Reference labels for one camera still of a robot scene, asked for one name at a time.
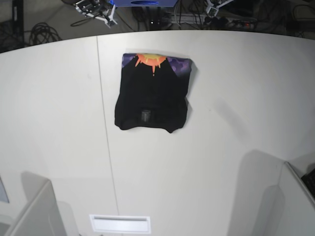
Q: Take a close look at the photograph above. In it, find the blue box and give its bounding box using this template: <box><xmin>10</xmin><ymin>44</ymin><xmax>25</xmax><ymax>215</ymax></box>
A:
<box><xmin>113</xmin><ymin>0</ymin><xmax>177</xmax><ymax>7</ymax></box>

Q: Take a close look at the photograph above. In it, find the white partition panel left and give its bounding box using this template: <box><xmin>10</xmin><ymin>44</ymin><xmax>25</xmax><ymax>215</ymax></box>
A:
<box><xmin>0</xmin><ymin>172</ymin><xmax>80</xmax><ymax>236</ymax></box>

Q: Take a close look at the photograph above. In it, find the white table grommet plate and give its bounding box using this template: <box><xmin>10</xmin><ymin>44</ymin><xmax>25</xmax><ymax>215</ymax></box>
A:
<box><xmin>89</xmin><ymin>214</ymin><xmax>151</xmax><ymax>234</ymax></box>

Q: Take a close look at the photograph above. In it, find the coiled black cable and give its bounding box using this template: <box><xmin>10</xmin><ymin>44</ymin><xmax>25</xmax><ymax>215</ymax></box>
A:
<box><xmin>29</xmin><ymin>22</ymin><xmax>62</xmax><ymax>45</ymax></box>

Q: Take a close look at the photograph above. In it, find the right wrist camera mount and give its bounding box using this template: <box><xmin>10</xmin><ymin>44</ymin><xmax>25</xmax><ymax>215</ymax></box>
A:
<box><xmin>73</xmin><ymin>0</ymin><xmax>118</xmax><ymax>28</ymax></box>

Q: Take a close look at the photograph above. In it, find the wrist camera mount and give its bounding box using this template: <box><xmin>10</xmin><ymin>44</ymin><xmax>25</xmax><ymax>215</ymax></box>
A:
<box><xmin>206</xmin><ymin>0</ymin><xmax>233</xmax><ymax>16</ymax></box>
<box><xmin>73</xmin><ymin>0</ymin><xmax>118</xmax><ymax>28</ymax></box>

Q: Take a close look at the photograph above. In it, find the black keyboard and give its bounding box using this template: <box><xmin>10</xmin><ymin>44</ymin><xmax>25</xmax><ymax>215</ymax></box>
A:
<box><xmin>302</xmin><ymin>169</ymin><xmax>315</xmax><ymax>197</ymax></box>

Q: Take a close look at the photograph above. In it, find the white power strip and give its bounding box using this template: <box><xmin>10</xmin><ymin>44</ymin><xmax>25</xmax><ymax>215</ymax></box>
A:
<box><xmin>169</xmin><ymin>14</ymin><xmax>255</xmax><ymax>28</ymax></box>

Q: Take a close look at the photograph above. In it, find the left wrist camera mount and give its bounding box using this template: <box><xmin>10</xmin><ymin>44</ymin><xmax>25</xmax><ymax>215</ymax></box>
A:
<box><xmin>206</xmin><ymin>0</ymin><xmax>233</xmax><ymax>16</ymax></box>

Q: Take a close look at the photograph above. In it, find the white partition panel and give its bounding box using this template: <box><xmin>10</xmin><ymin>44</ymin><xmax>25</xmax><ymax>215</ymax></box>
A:
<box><xmin>0</xmin><ymin>172</ymin><xmax>80</xmax><ymax>236</ymax></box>
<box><xmin>228</xmin><ymin>162</ymin><xmax>315</xmax><ymax>236</ymax></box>

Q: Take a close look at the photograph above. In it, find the black equipment rack post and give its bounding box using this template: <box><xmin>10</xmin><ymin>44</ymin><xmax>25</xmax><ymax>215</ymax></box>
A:
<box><xmin>12</xmin><ymin>0</ymin><xmax>25</xmax><ymax>47</ymax></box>

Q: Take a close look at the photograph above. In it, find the white partition panel right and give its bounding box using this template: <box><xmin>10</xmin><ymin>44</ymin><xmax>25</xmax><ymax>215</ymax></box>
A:
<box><xmin>228</xmin><ymin>162</ymin><xmax>315</xmax><ymax>236</ymax></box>

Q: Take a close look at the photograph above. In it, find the black T-shirt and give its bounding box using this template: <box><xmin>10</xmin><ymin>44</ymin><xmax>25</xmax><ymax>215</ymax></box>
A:
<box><xmin>115</xmin><ymin>53</ymin><xmax>192</xmax><ymax>133</ymax></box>

